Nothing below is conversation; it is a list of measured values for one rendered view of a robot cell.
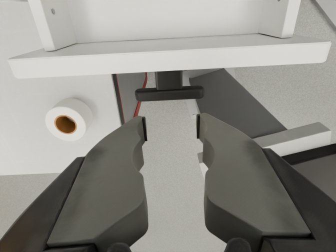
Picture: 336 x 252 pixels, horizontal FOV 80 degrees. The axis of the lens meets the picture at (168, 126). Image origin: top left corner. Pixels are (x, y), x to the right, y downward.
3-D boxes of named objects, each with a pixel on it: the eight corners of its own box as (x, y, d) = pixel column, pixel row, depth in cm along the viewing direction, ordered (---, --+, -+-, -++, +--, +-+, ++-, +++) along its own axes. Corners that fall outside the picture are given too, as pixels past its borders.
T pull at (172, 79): (203, 94, 23) (205, 99, 21) (136, 98, 23) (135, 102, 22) (204, 61, 21) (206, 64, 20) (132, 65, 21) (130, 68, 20)
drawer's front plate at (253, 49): (273, 45, 28) (329, 62, 18) (63, 56, 28) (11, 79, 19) (275, 31, 27) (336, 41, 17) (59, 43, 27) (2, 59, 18)
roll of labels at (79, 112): (99, 123, 40) (93, 134, 37) (69, 134, 41) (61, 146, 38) (79, 92, 37) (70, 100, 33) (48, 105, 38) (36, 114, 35)
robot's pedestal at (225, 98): (239, 104, 121) (328, 216, 55) (190, 118, 125) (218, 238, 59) (231, 55, 107) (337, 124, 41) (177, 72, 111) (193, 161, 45)
